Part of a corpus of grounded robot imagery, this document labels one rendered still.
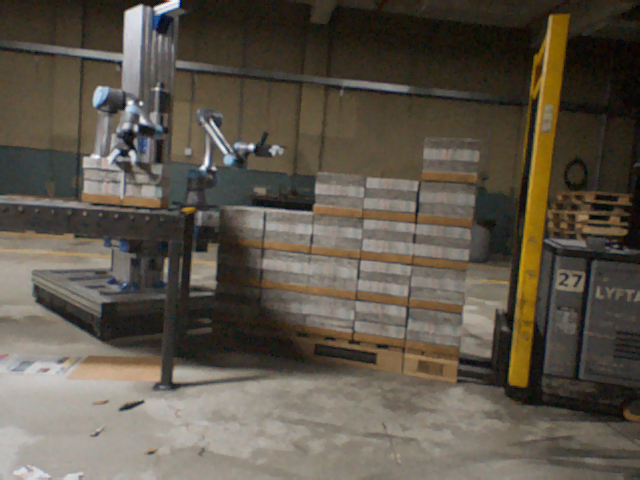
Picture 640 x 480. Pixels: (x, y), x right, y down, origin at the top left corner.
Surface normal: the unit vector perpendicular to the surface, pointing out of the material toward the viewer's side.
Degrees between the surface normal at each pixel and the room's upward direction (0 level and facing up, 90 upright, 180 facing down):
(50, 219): 90
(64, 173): 90
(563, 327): 90
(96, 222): 90
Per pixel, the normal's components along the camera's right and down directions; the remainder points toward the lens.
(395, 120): 0.12, 0.08
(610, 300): -0.27, 0.05
